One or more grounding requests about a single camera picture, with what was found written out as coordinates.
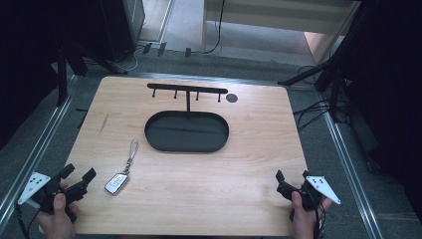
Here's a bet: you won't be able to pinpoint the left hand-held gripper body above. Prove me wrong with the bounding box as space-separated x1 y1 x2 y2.
17 171 90 224

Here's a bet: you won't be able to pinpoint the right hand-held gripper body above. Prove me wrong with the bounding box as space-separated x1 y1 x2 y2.
276 175 342 222

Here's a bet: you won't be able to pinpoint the person's right hand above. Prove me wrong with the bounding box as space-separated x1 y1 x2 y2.
288 190 333 239

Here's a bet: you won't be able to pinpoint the person's left hand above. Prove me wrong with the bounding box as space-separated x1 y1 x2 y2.
35 192 81 239

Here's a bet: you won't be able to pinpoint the black metal stand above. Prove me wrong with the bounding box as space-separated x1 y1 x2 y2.
49 39 128 108

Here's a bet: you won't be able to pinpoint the black key holder with tray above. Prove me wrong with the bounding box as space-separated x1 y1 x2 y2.
143 83 230 154

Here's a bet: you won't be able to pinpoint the black tripod stand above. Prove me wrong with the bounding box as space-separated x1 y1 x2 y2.
277 0 376 123

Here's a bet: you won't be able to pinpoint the black cabinet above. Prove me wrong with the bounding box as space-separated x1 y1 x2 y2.
98 0 147 64

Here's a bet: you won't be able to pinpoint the white shelf unit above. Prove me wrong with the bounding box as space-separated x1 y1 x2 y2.
201 0 362 66

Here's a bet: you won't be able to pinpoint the silver car key with strap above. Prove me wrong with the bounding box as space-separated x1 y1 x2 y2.
104 138 140 196

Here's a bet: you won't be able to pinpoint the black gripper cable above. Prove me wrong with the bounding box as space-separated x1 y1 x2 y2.
311 197 327 239
15 202 42 239

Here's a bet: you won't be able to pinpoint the metal floor rail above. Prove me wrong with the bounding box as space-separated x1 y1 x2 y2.
0 75 80 230
321 111 386 239

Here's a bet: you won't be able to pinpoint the black floor cables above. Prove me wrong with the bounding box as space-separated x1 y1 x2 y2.
293 65 333 133

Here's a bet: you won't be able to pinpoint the white floor cable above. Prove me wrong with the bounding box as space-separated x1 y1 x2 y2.
112 46 139 75

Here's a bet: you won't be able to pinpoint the black hanging cable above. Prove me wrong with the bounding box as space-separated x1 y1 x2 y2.
191 0 227 56

